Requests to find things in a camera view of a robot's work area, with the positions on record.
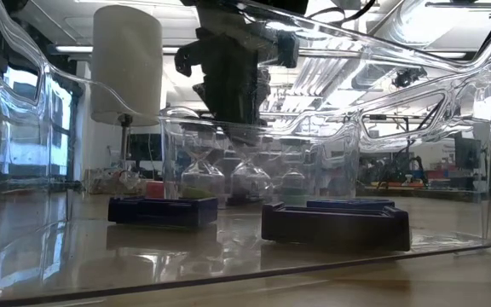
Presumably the clear plastic bin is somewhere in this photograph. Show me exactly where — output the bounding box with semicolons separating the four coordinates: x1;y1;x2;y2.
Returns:
0;0;491;306
159;106;362;211

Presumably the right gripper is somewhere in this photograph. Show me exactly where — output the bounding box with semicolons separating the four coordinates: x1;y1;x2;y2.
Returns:
175;8;300;147

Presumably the white bundled lamp cable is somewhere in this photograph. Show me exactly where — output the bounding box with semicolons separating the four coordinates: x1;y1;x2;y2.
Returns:
84;166;147;196

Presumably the ceiling light strip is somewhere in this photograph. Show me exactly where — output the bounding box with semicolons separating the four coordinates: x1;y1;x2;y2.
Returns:
55;44;182;55

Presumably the black ceiling-mounted device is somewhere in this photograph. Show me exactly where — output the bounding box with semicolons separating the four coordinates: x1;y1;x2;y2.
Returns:
392;67;428;89

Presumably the teal hourglass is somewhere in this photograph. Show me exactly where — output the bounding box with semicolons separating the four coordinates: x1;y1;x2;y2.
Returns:
278;138;310;206

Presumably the white cylindrical table lamp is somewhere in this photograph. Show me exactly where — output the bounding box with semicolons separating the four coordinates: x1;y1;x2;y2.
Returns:
90;4;165;174

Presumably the dark blue tray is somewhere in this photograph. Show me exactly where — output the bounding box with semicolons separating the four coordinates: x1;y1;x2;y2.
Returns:
261;201;412;252

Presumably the black hourglass blue sand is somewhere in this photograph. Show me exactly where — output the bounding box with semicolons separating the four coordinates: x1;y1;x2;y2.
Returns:
227;142;274;207

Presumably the black hourglass green sand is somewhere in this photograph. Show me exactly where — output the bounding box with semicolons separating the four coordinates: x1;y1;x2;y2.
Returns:
180;122;227;201

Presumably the dark background monitor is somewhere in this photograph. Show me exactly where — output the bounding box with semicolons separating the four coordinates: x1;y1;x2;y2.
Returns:
126;132;164;163
453;135;483;171

